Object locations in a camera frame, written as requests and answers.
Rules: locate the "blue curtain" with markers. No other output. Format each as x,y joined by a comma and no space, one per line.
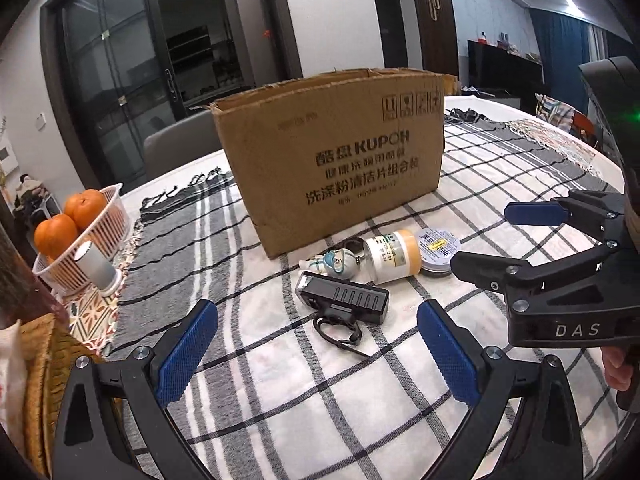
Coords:
560,45

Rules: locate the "black bike light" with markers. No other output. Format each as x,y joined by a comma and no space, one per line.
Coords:
345,300

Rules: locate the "round tin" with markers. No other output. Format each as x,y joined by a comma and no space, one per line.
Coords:
440,247

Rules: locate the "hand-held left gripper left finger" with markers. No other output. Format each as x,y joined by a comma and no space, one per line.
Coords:
185,355

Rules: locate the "brown cardboard box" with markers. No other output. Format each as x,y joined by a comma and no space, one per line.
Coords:
325,160

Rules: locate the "grey television cabinet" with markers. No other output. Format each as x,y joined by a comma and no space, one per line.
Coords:
492,94

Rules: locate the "dark sliding glass door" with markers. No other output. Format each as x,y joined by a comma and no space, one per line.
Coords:
125,60

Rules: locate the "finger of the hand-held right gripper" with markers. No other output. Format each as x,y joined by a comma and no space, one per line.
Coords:
530,212
477,265

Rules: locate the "white rack with toys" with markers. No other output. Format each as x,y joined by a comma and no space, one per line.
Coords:
35,200

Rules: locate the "wicker tissue box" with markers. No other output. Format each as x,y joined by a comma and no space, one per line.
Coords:
55,360

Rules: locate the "person's right hand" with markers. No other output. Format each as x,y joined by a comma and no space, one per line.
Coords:
617,367

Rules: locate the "white yellow-capped pill bottle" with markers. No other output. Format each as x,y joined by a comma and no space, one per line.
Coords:
390,255

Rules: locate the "glass vase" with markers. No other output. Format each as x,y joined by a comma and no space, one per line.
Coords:
30,290

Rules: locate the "colourful striped cloth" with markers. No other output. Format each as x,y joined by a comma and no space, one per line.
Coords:
560,115

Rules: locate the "black television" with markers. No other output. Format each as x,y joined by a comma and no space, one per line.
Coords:
500,65

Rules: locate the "orange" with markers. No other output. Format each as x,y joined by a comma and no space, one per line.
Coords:
55,235
85,205

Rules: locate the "grey plaid tablecloth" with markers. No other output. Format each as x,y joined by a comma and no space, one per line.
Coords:
310,385

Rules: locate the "grey dining chair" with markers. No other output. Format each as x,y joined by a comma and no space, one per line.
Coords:
180,145

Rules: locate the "white fruit basket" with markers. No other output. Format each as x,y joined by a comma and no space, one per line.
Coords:
100,240

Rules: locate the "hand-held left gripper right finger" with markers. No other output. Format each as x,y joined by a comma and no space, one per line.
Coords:
447,355

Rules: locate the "dark wooden door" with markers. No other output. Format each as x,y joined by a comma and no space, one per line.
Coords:
392,20

